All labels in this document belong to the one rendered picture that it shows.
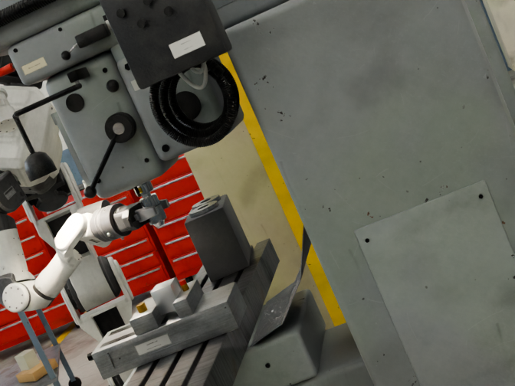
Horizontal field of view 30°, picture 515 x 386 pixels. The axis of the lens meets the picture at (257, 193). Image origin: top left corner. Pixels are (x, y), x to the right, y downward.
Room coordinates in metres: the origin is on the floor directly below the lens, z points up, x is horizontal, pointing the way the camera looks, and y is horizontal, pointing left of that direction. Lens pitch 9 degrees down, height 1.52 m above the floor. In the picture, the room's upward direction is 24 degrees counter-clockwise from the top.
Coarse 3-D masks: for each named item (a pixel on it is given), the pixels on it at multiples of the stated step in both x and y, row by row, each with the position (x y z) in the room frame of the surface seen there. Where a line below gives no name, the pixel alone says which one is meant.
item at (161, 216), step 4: (152, 200) 2.36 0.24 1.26; (156, 200) 2.36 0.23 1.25; (140, 204) 2.37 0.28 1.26; (144, 204) 2.36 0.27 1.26; (148, 204) 2.35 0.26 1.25; (152, 204) 2.35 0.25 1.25; (156, 204) 2.36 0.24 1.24; (160, 204) 2.37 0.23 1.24; (156, 208) 2.36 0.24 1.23; (160, 208) 2.36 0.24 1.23; (160, 212) 2.36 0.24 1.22; (164, 212) 2.37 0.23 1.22; (156, 216) 2.35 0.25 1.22; (160, 216) 2.36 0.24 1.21; (164, 216) 2.36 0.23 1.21; (148, 220) 2.37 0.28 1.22; (152, 220) 2.36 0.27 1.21; (156, 220) 2.35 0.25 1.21; (160, 220) 2.36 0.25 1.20; (152, 224) 2.36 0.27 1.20
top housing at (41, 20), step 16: (0, 0) 2.27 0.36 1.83; (16, 0) 2.26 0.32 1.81; (64, 0) 2.24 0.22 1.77; (80, 0) 2.23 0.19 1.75; (96, 0) 2.23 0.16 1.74; (32, 16) 2.25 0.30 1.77; (48, 16) 2.25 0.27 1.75; (64, 16) 2.25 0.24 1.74; (0, 32) 2.27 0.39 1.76; (16, 32) 2.27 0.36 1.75; (32, 32) 2.27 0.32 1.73; (0, 48) 2.29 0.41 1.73
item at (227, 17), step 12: (216, 0) 2.19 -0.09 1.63; (228, 0) 2.18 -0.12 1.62; (240, 0) 2.18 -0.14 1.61; (252, 0) 2.18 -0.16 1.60; (264, 0) 2.17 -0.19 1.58; (276, 0) 2.17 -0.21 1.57; (288, 0) 2.17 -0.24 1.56; (228, 12) 2.19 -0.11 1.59; (240, 12) 2.18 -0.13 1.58; (252, 12) 2.18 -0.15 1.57; (228, 24) 2.19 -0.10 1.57; (120, 48) 2.24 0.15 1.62
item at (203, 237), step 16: (192, 208) 2.81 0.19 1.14; (208, 208) 2.68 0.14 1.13; (224, 208) 2.67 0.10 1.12; (192, 224) 2.66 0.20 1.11; (208, 224) 2.66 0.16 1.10; (224, 224) 2.66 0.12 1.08; (240, 224) 2.86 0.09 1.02; (192, 240) 2.67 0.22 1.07; (208, 240) 2.66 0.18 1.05; (224, 240) 2.66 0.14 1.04; (240, 240) 2.70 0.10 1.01; (208, 256) 2.66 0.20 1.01; (224, 256) 2.66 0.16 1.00; (240, 256) 2.66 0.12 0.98; (208, 272) 2.66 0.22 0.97; (224, 272) 2.66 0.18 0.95
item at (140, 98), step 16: (128, 80) 2.24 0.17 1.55; (192, 80) 2.21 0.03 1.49; (208, 80) 2.21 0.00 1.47; (144, 96) 2.23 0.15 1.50; (176, 96) 2.21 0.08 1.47; (192, 96) 2.21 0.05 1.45; (208, 96) 2.20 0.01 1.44; (144, 112) 2.24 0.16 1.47; (192, 112) 2.21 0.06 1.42; (208, 112) 2.21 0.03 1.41; (240, 112) 2.38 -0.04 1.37; (160, 128) 2.23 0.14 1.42; (160, 144) 2.23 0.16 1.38; (176, 144) 2.23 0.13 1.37
